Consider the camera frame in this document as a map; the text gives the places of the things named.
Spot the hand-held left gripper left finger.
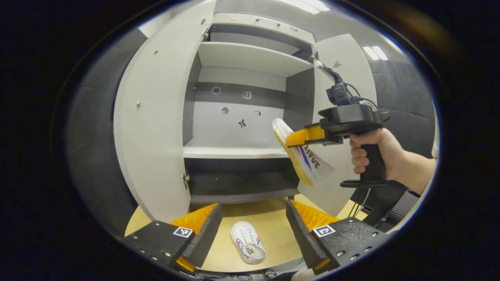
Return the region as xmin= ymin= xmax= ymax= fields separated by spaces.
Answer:
xmin=122 ymin=203 xmax=223 ymax=274

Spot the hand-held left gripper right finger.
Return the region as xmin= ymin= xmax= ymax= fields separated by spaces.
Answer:
xmin=286 ymin=200 xmax=391 ymax=276

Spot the white striped shoe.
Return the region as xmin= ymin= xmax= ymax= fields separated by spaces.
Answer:
xmin=272 ymin=118 xmax=336 ymax=187
xmin=230 ymin=221 xmax=267 ymax=265

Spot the white shoe cabinet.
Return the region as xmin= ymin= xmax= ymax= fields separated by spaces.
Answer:
xmin=182 ymin=12 xmax=316 ymax=204

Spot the white cabinet shelf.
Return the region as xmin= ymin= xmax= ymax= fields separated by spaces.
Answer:
xmin=197 ymin=42 xmax=315 ymax=78

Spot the black backdrop cloth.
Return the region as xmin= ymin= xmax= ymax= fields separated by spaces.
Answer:
xmin=66 ymin=29 xmax=138 ymax=239
xmin=369 ymin=59 xmax=437 ymax=158

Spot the ceiling light panel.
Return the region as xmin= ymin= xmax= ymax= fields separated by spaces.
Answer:
xmin=362 ymin=46 xmax=389 ymax=61
xmin=273 ymin=0 xmax=331 ymax=15

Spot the dark ribbed object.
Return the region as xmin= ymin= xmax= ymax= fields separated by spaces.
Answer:
xmin=350 ymin=180 xmax=421 ymax=231

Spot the black cable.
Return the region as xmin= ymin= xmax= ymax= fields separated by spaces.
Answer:
xmin=314 ymin=59 xmax=380 ymax=114

